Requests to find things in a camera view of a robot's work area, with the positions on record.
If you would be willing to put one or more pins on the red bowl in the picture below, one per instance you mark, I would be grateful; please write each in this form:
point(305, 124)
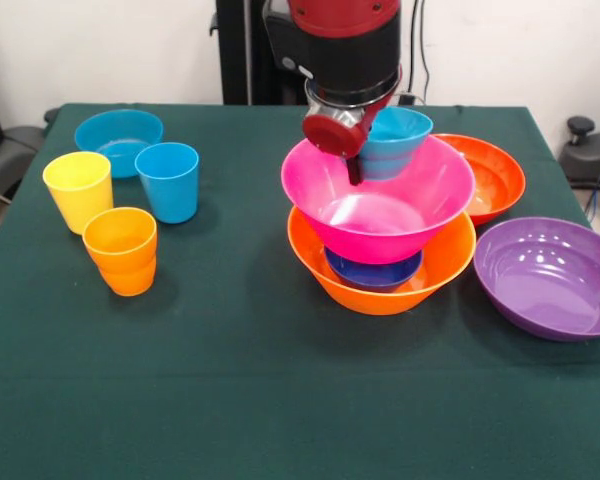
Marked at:
point(500, 180)

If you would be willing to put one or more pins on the large pink bowl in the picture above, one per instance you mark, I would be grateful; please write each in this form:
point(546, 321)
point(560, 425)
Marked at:
point(430, 200)

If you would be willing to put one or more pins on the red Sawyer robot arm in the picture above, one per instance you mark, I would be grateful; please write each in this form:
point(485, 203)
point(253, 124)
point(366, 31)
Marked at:
point(350, 55)

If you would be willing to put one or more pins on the yellow cup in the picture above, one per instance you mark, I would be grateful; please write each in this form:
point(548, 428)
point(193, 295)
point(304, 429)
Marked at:
point(77, 195)

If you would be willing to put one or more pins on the black office chair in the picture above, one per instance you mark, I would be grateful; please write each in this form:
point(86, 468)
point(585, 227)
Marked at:
point(10, 150)

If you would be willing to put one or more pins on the purple bowl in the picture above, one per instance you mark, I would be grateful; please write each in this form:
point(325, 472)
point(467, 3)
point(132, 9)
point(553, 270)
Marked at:
point(550, 285)

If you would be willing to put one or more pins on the large orange bowl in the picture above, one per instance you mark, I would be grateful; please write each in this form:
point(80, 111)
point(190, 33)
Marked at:
point(380, 302)

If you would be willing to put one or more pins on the light blue ribbed bowl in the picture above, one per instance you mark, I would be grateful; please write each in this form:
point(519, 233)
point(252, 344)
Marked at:
point(395, 145)

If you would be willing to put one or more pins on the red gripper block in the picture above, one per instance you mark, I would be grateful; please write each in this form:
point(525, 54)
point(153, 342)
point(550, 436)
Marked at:
point(332, 135)

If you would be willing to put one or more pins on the small dark blue bowl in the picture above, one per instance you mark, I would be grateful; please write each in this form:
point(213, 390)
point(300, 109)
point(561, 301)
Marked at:
point(370, 277)

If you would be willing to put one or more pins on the orange cup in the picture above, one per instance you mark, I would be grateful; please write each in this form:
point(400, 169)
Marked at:
point(122, 260)

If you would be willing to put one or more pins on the light blue cup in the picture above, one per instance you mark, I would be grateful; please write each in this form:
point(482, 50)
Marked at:
point(167, 190)

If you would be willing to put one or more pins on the dark green tablecloth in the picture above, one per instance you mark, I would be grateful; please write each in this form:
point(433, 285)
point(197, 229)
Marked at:
point(180, 375)

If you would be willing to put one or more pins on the light blue shallow bowl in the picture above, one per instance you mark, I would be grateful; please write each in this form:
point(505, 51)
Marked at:
point(115, 130)

